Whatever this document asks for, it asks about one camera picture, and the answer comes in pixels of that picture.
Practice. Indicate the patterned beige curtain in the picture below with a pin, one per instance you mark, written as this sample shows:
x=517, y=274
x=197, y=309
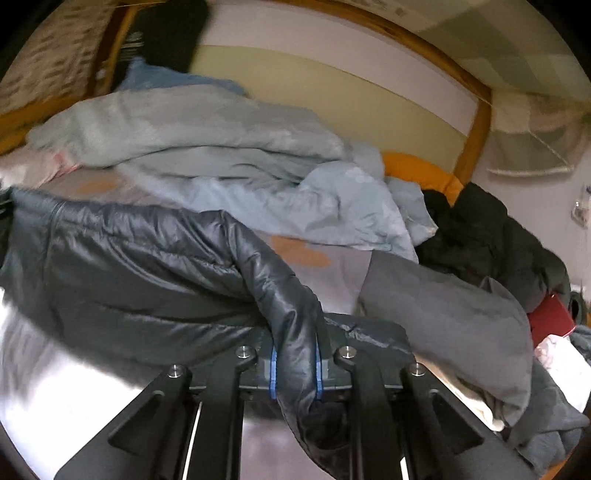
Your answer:
x=56, y=60

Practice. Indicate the red book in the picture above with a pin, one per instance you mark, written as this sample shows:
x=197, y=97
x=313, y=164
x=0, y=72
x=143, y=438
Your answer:
x=551, y=317

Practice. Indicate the grey folded garment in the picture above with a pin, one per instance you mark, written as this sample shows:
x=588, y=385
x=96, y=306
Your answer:
x=482, y=335

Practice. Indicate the wall power socket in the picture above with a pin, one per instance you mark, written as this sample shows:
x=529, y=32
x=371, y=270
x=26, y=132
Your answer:
x=581, y=210

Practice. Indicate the black hanging garment bag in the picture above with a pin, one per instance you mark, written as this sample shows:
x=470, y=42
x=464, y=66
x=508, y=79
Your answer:
x=163, y=35

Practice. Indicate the light blue grey duvet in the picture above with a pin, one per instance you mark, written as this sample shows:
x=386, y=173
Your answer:
x=275, y=168

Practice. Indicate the blue pillow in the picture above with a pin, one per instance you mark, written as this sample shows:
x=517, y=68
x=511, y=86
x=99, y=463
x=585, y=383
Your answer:
x=141, y=76

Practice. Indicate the orange pillow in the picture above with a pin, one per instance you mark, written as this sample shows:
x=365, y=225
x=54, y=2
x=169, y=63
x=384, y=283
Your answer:
x=427, y=175

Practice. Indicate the wooden bed frame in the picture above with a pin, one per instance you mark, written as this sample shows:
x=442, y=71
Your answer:
x=367, y=78

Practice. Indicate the pink floral pillow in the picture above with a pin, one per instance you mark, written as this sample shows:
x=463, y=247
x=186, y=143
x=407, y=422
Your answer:
x=33, y=168

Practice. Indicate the black puffer down jacket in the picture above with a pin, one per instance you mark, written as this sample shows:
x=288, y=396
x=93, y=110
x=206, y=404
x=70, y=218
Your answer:
x=134, y=289

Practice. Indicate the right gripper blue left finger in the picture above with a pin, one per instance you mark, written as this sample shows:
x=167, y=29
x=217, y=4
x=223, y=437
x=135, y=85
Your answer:
x=265, y=378

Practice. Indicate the black coat pile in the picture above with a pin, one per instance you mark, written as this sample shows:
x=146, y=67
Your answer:
x=477, y=238

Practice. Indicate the cream folded garment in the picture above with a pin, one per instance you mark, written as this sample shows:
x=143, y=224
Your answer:
x=469, y=397

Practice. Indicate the checkered upper bunk mattress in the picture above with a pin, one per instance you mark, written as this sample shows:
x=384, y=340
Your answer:
x=541, y=92

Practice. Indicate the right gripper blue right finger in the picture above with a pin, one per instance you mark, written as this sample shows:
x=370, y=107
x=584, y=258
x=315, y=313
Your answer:
x=323, y=358

